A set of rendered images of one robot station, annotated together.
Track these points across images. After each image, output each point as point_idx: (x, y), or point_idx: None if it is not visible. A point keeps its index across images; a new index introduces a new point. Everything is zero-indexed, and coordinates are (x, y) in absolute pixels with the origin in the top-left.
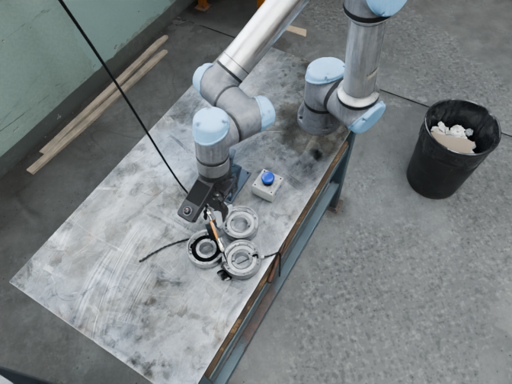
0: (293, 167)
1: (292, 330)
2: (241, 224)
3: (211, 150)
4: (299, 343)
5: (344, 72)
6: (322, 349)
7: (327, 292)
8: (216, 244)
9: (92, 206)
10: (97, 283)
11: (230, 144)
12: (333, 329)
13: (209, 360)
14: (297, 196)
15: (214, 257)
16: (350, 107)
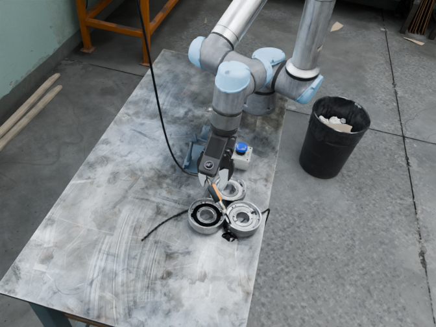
0: (252, 141)
1: (250, 311)
2: (226, 192)
3: (237, 98)
4: (258, 321)
5: (296, 48)
6: (280, 321)
7: (268, 270)
8: (215, 209)
9: (71, 200)
10: (103, 269)
11: (248, 93)
12: (284, 301)
13: (246, 314)
14: (265, 163)
15: (217, 220)
16: (302, 78)
